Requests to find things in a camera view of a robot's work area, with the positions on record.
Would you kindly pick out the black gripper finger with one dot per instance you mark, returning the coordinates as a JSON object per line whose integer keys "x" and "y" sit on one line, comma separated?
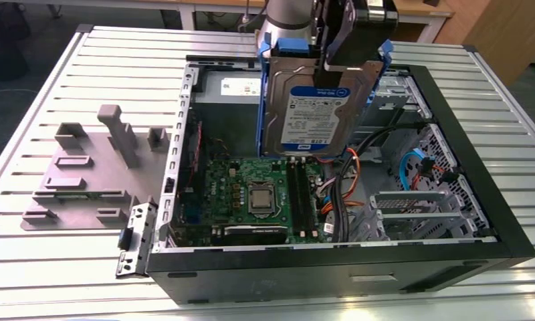
{"x": 325, "y": 78}

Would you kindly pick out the hard disk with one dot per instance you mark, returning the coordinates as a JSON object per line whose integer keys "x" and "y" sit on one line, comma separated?
{"x": 312, "y": 127}

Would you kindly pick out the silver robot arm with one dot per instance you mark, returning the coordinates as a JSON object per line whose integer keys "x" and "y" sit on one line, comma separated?
{"x": 285, "y": 13}

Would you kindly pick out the grey optical drive cage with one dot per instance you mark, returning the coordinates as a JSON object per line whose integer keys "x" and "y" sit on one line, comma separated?
{"x": 405, "y": 97}

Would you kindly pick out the grey power supply unit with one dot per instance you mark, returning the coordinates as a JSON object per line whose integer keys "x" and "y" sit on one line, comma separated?
{"x": 222, "y": 127}

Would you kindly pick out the CPU socket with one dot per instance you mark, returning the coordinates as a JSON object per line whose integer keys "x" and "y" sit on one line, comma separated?
{"x": 258, "y": 184}

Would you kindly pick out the black RAM slot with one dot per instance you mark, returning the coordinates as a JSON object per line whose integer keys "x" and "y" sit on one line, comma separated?
{"x": 297, "y": 197}
{"x": 308, "y": 197}

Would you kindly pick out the tan wooden cabinet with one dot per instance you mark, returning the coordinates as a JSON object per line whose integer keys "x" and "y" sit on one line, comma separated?
{"x": 508, "y": 33}

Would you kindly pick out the silver CPU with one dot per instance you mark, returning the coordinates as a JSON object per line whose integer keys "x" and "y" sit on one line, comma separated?
{"x": 260, "y": 199}

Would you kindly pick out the green motherboard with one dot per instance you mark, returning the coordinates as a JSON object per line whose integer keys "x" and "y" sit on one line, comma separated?
{"x": 222, "y": 200}

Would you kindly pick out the black graphics card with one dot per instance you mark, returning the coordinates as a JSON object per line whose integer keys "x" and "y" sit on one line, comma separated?
{"x": 253, "y": 234}

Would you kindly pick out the black PC case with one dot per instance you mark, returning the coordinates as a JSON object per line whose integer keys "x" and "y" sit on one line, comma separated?
{"x": 293, "y": 267}

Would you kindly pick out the grey parts rack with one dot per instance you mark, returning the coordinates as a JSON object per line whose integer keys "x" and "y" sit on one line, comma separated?
{"x": 97, "y": 167}

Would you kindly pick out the green RAM stick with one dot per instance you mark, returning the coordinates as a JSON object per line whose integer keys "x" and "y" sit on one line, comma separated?
{"x": 73, "y": 195}

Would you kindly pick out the wooden desk white frame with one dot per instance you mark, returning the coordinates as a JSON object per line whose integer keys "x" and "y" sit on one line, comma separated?
{"x": 428, "y": 19}

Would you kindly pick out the grey expansion slot bracket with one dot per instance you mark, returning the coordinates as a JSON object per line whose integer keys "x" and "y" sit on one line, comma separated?
{"x": 137, "y": 234}

